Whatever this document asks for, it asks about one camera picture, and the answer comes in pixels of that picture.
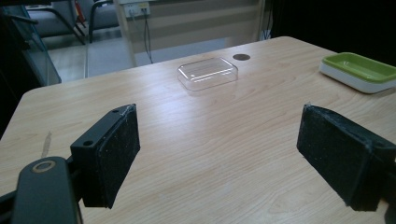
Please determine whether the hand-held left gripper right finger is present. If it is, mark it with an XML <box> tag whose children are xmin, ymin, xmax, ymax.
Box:
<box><xmin>296</xmin><ymin>104</ymin><xmax>396</xmax><ymax>212</ymax></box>

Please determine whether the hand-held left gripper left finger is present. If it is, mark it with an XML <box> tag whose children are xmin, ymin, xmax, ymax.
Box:
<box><xmin>70</xmin><ymin>103</ymin><xmax>141</xmax><ymax>209</ymax></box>

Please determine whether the green and white soap dish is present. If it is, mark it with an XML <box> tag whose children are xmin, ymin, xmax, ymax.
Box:
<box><xmin>318</xmin><ymin>51</ymin><xmax>396</xmax><ymax>94</ymax></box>

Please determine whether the clear plastic container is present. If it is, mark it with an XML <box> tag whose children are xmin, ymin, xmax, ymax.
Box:
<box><xmin>177</xmin><ymin>57</ymin><xmax>239</xmax><ymax>92</ymax></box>

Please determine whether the dark glass panel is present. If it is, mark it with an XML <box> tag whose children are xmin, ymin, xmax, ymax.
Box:
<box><xmin>0</xmin><ymin>5</ymin><xmax>63</xmax><ymax>104</ymax></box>

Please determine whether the black power cable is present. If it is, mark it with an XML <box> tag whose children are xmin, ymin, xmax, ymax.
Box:
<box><xmin>142</xmin><ymin>8</ymin><xmax>154</xmax><ymax>64</ymax></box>

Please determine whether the grey chair with black frame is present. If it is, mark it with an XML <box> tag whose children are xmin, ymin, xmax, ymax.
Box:
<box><xmin>24</xmin><ymin>0</ymin><xmax>88</xmax><ymax>45</ymax></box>
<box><xmin>88</xmin><ymin>0</ymin><xmax>120</xmax><ymax>44</ymax></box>

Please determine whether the white wall socket box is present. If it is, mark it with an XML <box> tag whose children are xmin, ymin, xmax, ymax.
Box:
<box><xmin>123</xmin><ymin>1</ymin><xmax>151</xmax><ymax>19</ymax></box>

